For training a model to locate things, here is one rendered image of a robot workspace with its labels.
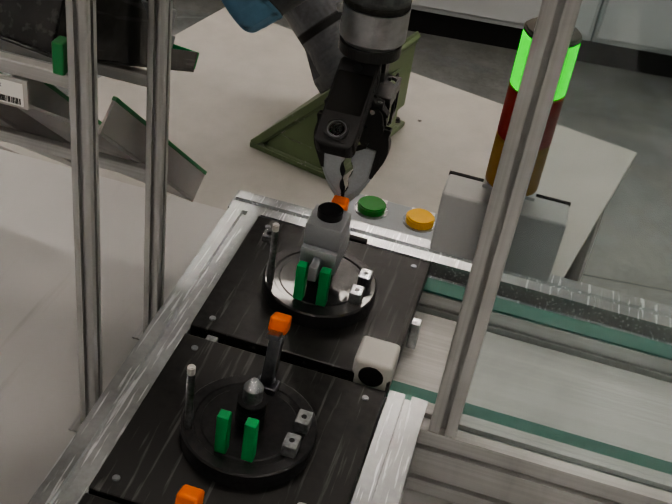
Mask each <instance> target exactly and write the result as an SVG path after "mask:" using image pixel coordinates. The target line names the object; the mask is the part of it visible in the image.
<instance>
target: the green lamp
mask: <svg viewBox="0 0 672 504"><path fill-rule="evenodd" d="M531 41H532V38H530V37H529V36H528V35H527V34H526V32H525V31H524V29H523V31H522V35H521V39H520V43H519V47H518V51H517V55H516V58H515V62H514V66H513V70H512V74H511V78H510V83H511V85H512V87H513V88H514V89H515V90H516V91H518V90H519V86H520V82H521V78H522V75H523V71H524V67H525V63H526V60H527V56H528V52H529V48H530V45H531Z"/></svg>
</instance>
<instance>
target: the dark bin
mask: <svg viewBox="0 0 672 504"><path fill-rule="evenodd" d="M96 22H97V63H106V64H116V65H126V66H136V67H146V68H147V39H148V14H147V12H146V10H145V7H144V5H143V2H142V0H96ZM60 35H61V36H65V37H67V35H66V7H65V0H0V39H1V40H4V41H7V42H9V43H12V44H15V45H18V46H20V47H23V48H26V49H28V50H31V51H34V52H37V53H39V54H42V55H45V56H47V57H50V58H52V47H51V42H52V41H53V40H54V39H56V38H57V37H58V36H60ZM198 56H199V52H196V51H193V50H190V49H187V48H184V47H181V46H179V45H176V44H173V48H171V70H175V71H185V72H194V70H195V67H196V63H197V60H198Z"/></svg>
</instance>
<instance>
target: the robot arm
mask: <svg viewBox="0 0 672 504"><path fill-rule="evenodd" d="M221 1H222V2H223V4H224V6H225V7H226V9H227V11H228V12H229V13H230V15H231V16H232V18H233V19H234V20H235V22H236V23H237V24H238V25H239V26H240V27H241V28H242V29H243V30H244V31H246V32H249V33H255V32H257V31H259V30H261V29H263V28H265V27H267V26H269V25H270V24H272V23H274V22H275V21H277V20H280V19H282V18H283V17H282V16H284V18H285V19H286V21H287V22H288V24H289V25H290V27H291V29H292V30H293V32H294V33H295V35H296V37H297V38H298V40H299V41H300V43H301V44H302V46H303V48H304V49H305V52H306V55H307V59H308V63H309V66H310V70H311V74H312V77H313V81H314V84H315V86H316V87H317V89H318V91H319V92H320V94H322V93H324V92H325V91H327V90H329V89H330V91H329V94H328V96H327V97H326V98H325V100H324V103H325V105H324V108H323V110H319V112H318V114H317V124H316V126H315V130H314V145H315V149H316V152H317V155H318V159H319V162H320V165H321V167H322V169H323V172H324V175H325V178H326V180H327V182H328V184H329V186H330V188H331V190H332V192H333V194H334V195H338V196H342V197H346V198H348V199H349V202H350V201H351V200H353V199H354V198H356V197H357V196H358V195H359V194H360V193H361V192H362V190H363V189H364V188H365V187H366V185H367V184H368V183H369V181H370V180H371V179H372V178H373V176H374V175H375V174H376V173H377V171H378V170H379V169H380V167H381V166H382V165H383V163H384V161H385V160H386V157H387V155H388V153H389V151H390V147H391V138H390V134H391V132H392V130H393V129H392V128H391V127H387V123H388V117H389V115H390V117H389V123H390V124H391V122H392V120H393V118H394V116H395V113H396V107H397V102H398V96H399V91H400V86H401V80H402V77H397V76H393V75H390V74H389V67H390V63H393V62H395V61H397V60H398V59H399V58H400V56H401V50H402V45H403V44H404V43H405V41H406V36H407V30H408V25H409V19H410V14H411V4H412V0H221ZM391 80H394V81H395V82H396V83H395V84H394V83H392V82H389V81H391ZM390 108H391V112H390V111H389V110H390ZM359 142H360V144H361V145H358V143H359ZM345 158H351V163H352V166H353V171H352V172H351V174H350V176H349V178H348V187H347V188H346V190H345V186H344V180H343V177H344V174H345V167H344V164H343V163H344V160H345Z"/></svg>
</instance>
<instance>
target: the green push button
mask: <svg viewBox="0 0 672 504"><path fill-rule="evenodd" d="M357 209H358V211H359V212H360V213H362V214H363V215H365V216H369V217H379V216H382V215H383V214H384V213H385V211H386V203H385V202H384V201H383V200H382V199H381V198H379V197H376V196H364V197H362V198H360V199H359V200H358V205H357Z"/></svg>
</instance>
